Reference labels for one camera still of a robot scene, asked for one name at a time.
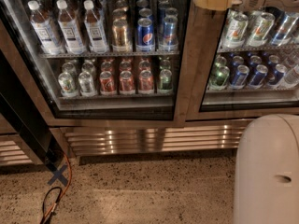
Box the glass fridge door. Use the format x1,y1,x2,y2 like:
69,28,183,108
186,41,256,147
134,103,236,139
187,7,299,120
1,0,197,126

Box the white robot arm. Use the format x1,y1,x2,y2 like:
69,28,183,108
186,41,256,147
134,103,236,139
233,114,299,224

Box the green can right fridge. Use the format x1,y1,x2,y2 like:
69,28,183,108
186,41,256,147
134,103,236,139
209,65,230,91

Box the steel fridge bottom grille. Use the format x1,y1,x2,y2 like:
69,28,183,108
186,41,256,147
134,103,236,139
50,119,249,157

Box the white 7up can left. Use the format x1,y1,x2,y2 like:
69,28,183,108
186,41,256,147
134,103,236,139
222,13,249,49

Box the white 7up can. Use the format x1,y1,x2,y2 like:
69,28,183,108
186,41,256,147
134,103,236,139
222,13,249,49
246,12,275,47

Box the white 7up can right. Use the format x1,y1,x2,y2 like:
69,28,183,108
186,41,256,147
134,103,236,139
246,12,275,47

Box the blue silver soda can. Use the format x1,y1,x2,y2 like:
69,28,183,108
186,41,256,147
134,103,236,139
159,16,178,51

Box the blue silver can upper right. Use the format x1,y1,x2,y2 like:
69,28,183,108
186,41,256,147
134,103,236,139
269,12,299,46

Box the blue can left lower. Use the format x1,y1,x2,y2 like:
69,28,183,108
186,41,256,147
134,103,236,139
230,64,249,89

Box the blue Pepsi can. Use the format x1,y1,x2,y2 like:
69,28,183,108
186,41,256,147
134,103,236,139
136,18,155,52

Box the blue can right lower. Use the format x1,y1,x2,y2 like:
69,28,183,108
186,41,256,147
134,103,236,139
248,64,268,88

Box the green silver can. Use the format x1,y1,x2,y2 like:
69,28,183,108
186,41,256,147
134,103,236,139
157,69,173,93

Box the gold soda can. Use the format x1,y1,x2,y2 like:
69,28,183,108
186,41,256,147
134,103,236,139
112,19,133,52

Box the red can right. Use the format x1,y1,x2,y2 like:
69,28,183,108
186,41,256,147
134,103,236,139
138,70,154,94

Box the red can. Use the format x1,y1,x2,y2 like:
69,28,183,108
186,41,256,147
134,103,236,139
120,71,135,95
100,71,117,95
138,70,154,94

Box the red can middle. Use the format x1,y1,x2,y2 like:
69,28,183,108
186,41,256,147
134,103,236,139
120,71,135,95

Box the red can left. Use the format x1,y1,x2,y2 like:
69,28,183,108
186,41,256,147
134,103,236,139
100,71,117,95

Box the middle tea bottle white cap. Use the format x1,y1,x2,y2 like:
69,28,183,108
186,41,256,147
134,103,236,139
56,0,86,54

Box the silver can lower shelf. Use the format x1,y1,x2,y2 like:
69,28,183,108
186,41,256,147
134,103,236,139
78,72,97,97

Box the white green can far left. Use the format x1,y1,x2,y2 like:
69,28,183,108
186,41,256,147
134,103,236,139
58,72,78,98

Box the left tea bottle white cap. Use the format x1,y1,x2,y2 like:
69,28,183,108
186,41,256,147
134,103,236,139
28,0,64,55

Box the neighbour steel grille left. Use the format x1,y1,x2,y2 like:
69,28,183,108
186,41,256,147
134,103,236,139
0,114,42,166

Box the orange floor cable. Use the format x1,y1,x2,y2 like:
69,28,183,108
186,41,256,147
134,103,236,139
39,152,73,224

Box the black floor cable left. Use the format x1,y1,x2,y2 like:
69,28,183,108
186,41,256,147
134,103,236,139
41,186,64,224

